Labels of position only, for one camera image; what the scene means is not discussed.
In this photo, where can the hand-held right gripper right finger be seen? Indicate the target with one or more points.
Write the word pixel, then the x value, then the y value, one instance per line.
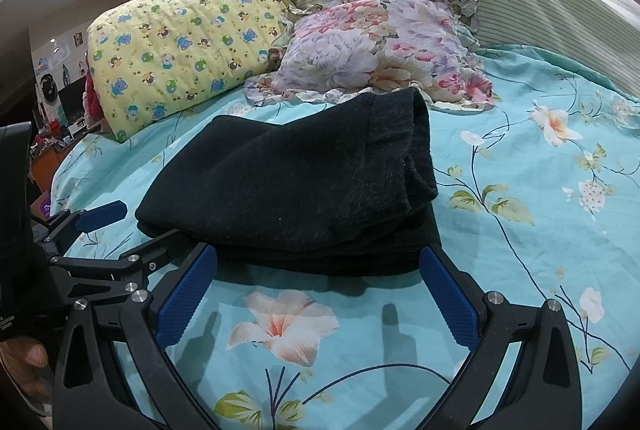
pixel 450 295

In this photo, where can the black monitor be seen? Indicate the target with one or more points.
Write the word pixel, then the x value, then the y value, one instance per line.
pixel 72 98

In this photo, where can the floral ruffled pillow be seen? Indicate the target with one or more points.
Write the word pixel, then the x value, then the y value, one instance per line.
pixel 375 45

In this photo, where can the black pants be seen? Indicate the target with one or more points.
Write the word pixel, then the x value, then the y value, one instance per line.
pixel 300 180

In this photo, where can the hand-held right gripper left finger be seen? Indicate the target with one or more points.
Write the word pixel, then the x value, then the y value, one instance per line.
pixel 185 295

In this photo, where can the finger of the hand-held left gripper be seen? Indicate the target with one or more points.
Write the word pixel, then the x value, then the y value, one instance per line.
pixel 102 215
pixel 130 262

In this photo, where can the red cloth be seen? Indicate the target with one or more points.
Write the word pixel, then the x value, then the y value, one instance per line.
pixel 92 95

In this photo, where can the wooden desk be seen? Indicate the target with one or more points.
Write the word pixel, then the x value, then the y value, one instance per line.
pixel 45 165

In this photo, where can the yellow bear print pillow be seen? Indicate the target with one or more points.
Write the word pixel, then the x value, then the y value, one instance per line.
pixel 185 45

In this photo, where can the person's left hand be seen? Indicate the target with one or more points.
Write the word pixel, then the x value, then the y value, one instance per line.
pixel 25 370

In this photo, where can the teal floral bed sheet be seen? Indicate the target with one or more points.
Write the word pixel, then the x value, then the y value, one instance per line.
pixel 525 210

